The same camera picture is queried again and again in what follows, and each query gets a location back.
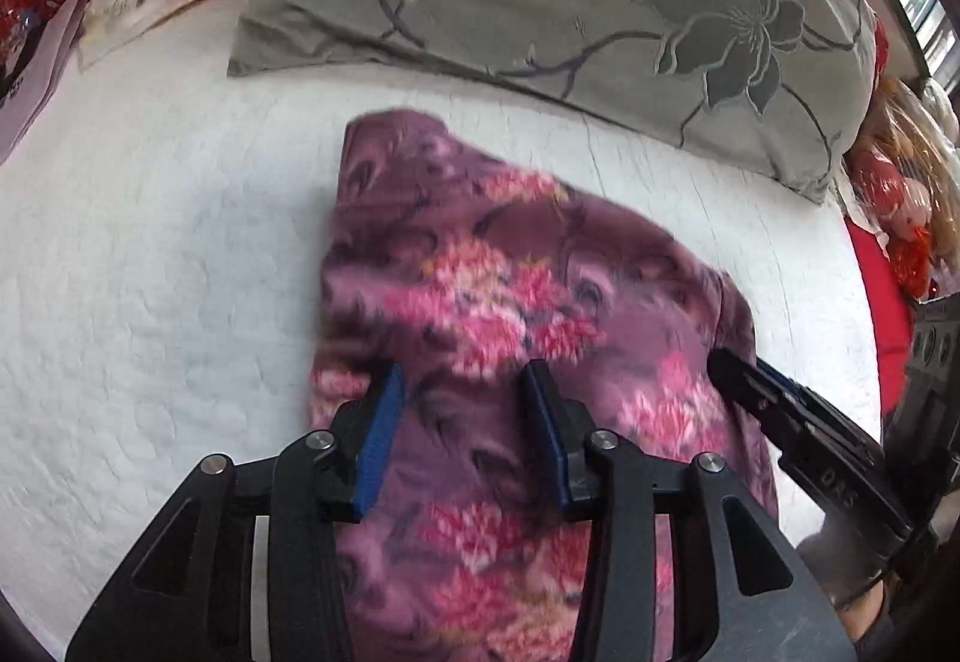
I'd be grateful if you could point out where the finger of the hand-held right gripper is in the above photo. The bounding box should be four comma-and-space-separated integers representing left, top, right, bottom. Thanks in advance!
754, 356, 833, 417
708, 348, 797, 442

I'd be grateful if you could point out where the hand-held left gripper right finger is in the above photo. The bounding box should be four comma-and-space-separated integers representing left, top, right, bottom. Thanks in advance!
521, 359, 860, 662

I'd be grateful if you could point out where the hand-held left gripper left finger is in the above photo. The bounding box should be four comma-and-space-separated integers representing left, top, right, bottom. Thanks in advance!
66, 362, 406, 662

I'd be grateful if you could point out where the purple floral garment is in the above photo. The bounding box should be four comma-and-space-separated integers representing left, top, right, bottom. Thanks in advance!
304, 107, 781, 662

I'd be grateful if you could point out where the person's right forearm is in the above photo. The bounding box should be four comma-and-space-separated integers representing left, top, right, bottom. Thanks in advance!
829, 576, 912, 648

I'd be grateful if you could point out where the person's right hand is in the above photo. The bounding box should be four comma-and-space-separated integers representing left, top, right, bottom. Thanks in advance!
793, 510, 905, 607

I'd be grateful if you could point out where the blond doll in red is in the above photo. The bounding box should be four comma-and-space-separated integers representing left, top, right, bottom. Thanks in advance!
844, 73, 960, 304

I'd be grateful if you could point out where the white quilted bedspread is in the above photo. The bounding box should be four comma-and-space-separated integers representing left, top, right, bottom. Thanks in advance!
0, 0, 886, 657

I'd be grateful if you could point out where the white plastic package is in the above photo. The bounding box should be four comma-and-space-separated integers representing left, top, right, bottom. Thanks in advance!
75, 0, 208, 70

